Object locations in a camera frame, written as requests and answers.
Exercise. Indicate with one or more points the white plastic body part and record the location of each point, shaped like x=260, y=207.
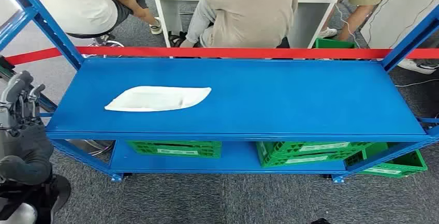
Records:
x=154, y=99

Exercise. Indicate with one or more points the white board panel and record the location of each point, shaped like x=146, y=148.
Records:
x=401, y=10

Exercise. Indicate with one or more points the blue metal shelf rack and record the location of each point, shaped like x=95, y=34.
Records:
x=240, y=95

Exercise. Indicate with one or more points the red barrier tape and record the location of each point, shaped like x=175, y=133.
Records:
x=223, y=52

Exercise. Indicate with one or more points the black robot foot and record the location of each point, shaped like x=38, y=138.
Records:
x=320, y=221

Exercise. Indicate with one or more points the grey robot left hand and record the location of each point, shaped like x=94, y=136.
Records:
x=27, y=143

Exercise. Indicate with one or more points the chrome base swivel stool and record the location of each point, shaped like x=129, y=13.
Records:
x=115, y=43

